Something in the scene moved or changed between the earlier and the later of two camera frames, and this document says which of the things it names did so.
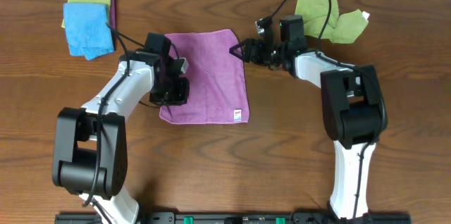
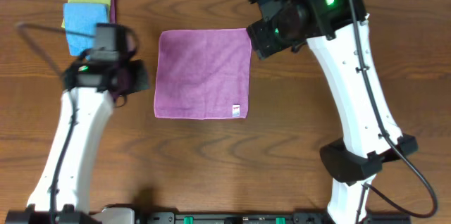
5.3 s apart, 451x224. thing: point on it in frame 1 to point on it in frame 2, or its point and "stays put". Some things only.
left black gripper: (170, 94) to (139, 76)
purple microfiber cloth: (218, 92) stays put
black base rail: (195, 218) stays put
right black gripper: (249, 51) to (261, 41)
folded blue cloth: (85, 25) stays put
